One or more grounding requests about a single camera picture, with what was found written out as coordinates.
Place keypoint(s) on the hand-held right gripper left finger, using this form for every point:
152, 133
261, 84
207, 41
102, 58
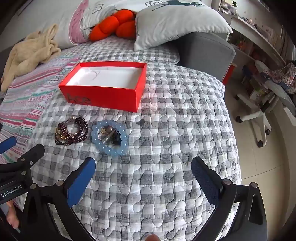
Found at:
79, 180

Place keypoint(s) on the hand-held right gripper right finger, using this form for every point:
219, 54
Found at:
207, 180

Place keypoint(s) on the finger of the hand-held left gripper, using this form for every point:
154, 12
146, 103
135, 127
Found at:
7, 144
32, 153

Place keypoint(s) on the gold bangles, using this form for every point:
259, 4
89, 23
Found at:
60, 134

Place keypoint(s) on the clear crystal pendant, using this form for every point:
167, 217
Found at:
106, 139

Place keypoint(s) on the grey pearl bead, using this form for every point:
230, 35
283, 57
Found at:
112, 128

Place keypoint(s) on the red cardboard box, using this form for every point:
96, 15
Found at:
104, 97

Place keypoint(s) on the person's left hand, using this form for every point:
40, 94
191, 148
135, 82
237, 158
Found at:
12, 214

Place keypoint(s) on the striped patterned blanket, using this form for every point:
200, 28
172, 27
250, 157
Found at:
23, 104

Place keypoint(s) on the grey checked quilt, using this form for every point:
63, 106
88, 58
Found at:
161, 162

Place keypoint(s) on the white office chair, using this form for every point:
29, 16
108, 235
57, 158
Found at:
259, 115

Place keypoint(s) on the beige plush cloth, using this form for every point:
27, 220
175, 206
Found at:
30, 51

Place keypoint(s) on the red bin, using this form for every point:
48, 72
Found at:
229, 74

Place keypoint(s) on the grey ottoman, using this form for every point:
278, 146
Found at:
208, 53

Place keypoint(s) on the floral cloth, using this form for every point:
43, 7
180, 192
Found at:
283, 76

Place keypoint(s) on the white pink pillow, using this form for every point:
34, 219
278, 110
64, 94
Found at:
57, 20

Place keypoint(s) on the orange knot cushion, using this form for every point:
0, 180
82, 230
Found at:
108, 25

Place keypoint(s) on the white pillow teal print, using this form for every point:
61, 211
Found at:
173, 25

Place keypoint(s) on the white pillow line drawing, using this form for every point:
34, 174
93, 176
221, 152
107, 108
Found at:
108, 7

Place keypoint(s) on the white wall shelf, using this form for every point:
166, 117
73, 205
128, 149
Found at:
261, 37

